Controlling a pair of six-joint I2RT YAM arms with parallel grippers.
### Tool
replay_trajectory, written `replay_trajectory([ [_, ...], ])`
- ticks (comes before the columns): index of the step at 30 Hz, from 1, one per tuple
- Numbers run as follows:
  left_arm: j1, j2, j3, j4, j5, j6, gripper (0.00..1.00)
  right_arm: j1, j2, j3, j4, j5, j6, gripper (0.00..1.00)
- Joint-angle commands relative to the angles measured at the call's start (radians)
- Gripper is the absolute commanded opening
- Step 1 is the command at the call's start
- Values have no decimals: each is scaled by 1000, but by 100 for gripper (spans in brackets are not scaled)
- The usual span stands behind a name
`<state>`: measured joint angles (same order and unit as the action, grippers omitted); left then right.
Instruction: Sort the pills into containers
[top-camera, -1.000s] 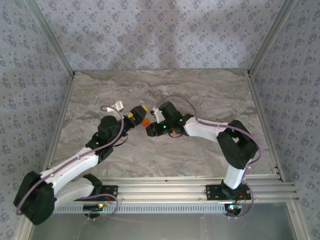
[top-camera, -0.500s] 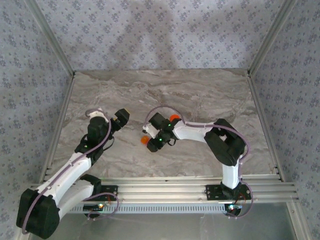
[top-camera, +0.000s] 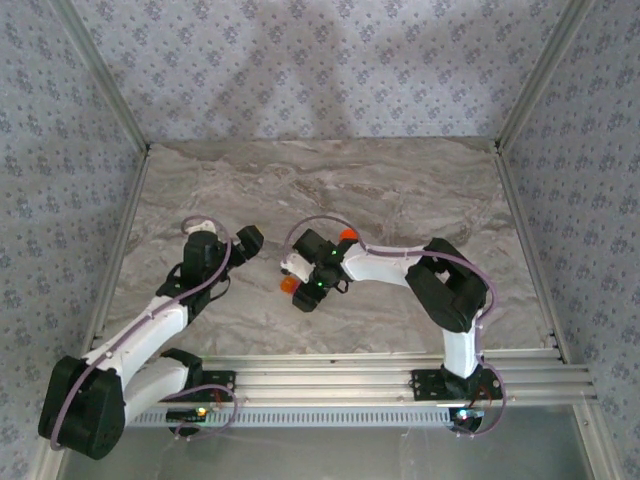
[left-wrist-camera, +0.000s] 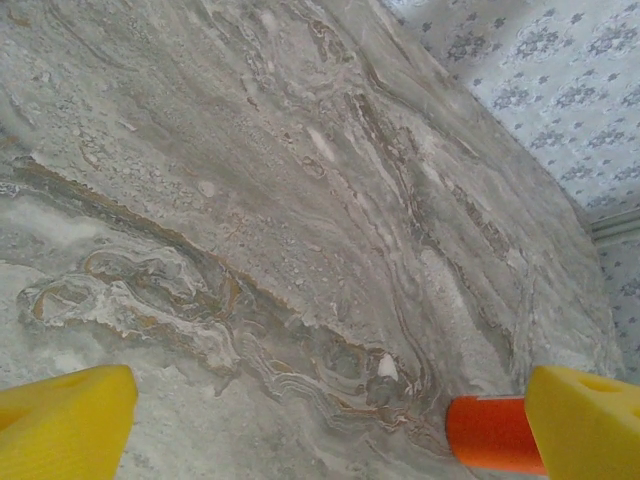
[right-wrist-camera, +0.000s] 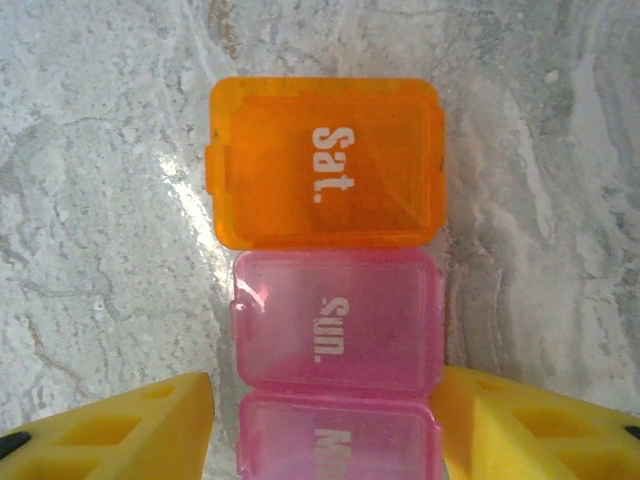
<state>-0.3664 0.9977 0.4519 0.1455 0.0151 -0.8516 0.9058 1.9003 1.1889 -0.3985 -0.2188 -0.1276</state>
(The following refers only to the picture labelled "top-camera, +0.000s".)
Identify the aluminium mounting rail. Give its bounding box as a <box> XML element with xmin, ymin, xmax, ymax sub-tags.
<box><xmin>82</xmin><ymin>349</ymin><xmax>599</xmax><ymax>406</ymax></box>

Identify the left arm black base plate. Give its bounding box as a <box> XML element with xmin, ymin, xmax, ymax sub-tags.
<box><xmin>199</xmin><ymin>369</ymin><xmax>237</xmax><ymax>402</ymax></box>

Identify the frame leg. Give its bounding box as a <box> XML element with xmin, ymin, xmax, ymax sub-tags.
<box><xmin>34</xmin><ymin>439</ymin><xmax>69</xmax><ymax>480</ymax></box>
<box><xmin>572</xmin><ymin>399</ymin><xmax>624</xmax><ymax>480</ymax></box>

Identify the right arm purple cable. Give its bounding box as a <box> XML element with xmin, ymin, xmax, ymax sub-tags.
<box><xmin>282</xmin><ymin>214</ymin><xmax>510</xmax><ymax>441</ymax></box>

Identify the aluminium corner post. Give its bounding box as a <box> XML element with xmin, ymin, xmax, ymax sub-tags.
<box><xmin>494</xmin><ymin>0</ymin><xmax>597</xmax><ymax>151</ymax></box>
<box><xmin>47</xmin><ymin>0</ymin><xmax>152</xmax><ymax>154</ymax></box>

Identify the right lower frame leg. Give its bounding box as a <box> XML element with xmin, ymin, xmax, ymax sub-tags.
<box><xmin>572</xmin><ymin>399</ymin><xmax>624</xmax><ymax>480</ymax></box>

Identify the left table side rail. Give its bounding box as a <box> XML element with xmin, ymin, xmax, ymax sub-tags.
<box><xmin>77</xmin><ymin>144</ymin><xmax>154</xmax><ymax>366</ymax></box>

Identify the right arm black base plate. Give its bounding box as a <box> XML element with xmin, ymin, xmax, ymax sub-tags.
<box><xmin>410</xmin><ymin>368</ymin><xmax>503</xmax><ymax>401</ymax></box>

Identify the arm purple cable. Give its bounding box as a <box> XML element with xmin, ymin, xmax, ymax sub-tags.
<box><xmin>282</xmin><ymin>214</ymin><xmax>510</xmax><ymax>441</ymax></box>
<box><xmin>49</xmin><ymin>213</ymin><xmax>239</xmax><ymax>451</ymax></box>

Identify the table side rail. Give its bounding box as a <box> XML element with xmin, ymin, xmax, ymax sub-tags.
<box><xmin>77</xmin><ymin>144</ymin><xmax>154</xmax><ymax>366</ymax></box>
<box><xmin>494</xmin><ymin>142</ymin><xmax>571</xmax><ymax>364</ymax></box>

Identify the right table side rail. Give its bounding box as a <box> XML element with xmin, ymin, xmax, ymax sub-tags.
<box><xmin>494</xmin><ymin>142</ymin><xmax>571</xmax><ymax>364</ymax></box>

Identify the left aluminium corner post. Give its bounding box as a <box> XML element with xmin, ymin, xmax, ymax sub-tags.
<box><xmin>47</xmin><ymin>0</ymin><xmax>152</xmax><ymax>154</ymax></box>

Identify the right aluminium corner post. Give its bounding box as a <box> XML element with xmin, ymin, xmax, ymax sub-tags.
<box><xmin>494</xmin><ymin>0</ymin><xmax>597</xmax><ymax>151</ymax></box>

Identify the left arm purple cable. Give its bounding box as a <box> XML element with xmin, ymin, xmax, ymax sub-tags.
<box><xmin>49</xmin><ymin>213</ymin><xmax>239</xmax><ymax>451</ymax></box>

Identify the left lower frame leg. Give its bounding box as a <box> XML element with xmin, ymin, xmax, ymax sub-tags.
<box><xmin>34</xmin><ymin>439</ymin><xmax>69</xmax><ymax>480</ymax></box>

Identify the grey metal bottom panel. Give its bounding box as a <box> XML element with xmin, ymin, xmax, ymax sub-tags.
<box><xmin>57</xmin><ymin>424</ymin><xmax>596</xmax><ymax>480</ymax></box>

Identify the grey slotted cable duct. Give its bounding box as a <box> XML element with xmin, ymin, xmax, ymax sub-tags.
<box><xmin>124</xmin><ymin>405</ymin><xmax>459</xmax><ymax>429</ymax></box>

